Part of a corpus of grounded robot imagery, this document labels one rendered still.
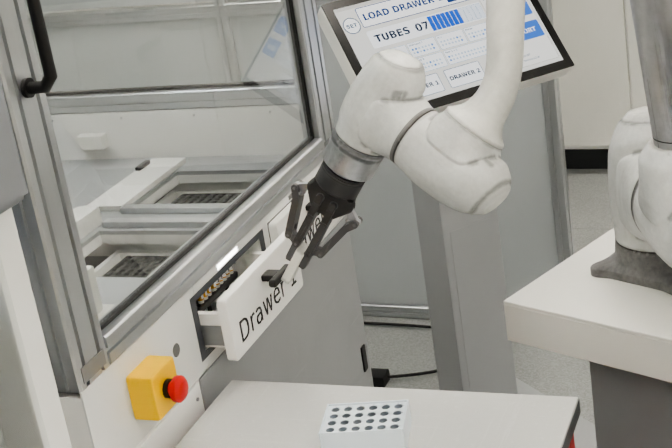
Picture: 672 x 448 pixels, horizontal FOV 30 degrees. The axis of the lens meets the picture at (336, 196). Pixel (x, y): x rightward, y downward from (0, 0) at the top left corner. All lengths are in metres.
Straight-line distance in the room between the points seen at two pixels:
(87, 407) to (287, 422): 0.34
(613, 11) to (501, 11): 2.97
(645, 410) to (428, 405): 0.42
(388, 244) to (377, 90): 2.07
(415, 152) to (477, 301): 1.24
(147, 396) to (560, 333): 0.66
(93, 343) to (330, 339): 0.87
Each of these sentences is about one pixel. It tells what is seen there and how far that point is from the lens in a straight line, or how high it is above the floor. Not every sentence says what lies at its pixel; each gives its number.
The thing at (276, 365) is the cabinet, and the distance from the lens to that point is 2.31.
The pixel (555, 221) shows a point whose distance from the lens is 3.67.
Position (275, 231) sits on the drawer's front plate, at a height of 0.91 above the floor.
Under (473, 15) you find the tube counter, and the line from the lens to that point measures 2.86.
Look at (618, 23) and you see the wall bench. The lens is 4.80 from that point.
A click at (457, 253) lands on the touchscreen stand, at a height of 0.56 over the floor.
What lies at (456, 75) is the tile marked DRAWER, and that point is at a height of 1.01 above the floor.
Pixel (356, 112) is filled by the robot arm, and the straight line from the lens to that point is 1.87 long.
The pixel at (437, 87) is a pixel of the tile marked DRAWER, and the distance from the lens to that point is 2.72.
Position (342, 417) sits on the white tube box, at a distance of 1.86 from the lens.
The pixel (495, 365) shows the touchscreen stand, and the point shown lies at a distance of 3.13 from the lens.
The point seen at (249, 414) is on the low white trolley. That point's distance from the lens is 1.99.
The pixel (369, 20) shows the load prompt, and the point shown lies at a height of 1.15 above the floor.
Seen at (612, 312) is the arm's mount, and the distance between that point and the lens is 1.99.
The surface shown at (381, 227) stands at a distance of 3.88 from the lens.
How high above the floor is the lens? 1.72
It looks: 20 degrees down
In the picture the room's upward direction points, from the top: 9 degrees counter-clockwise
